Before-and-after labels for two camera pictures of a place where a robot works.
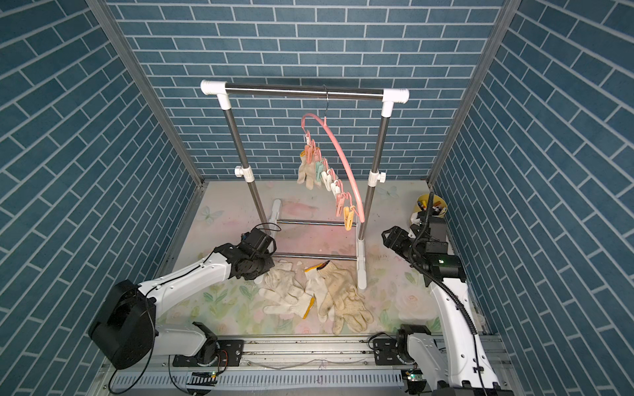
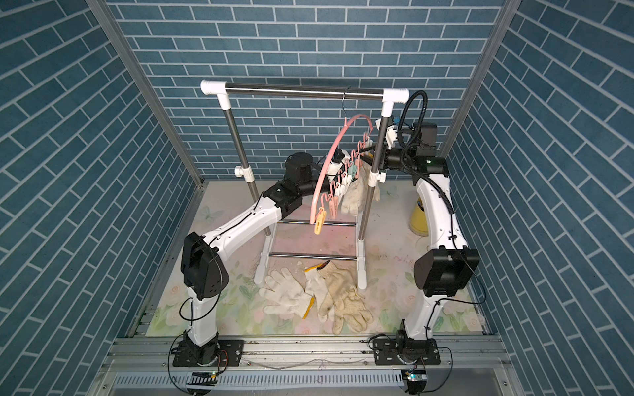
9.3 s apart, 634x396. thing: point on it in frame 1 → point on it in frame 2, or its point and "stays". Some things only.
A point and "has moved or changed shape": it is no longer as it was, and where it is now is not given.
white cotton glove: x=306 y=172 has moved or changed shape
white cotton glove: x=287 y=300 stays
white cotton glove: x=282 y=282 → x=353 y=198
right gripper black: x=395 y=238 → x=385 y=157
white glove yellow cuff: x=315 y=285 stays
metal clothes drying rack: x=224 y=91 stays
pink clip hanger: x=336 y=165 has moved or changed shape
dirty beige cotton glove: x=348 y=305 stays
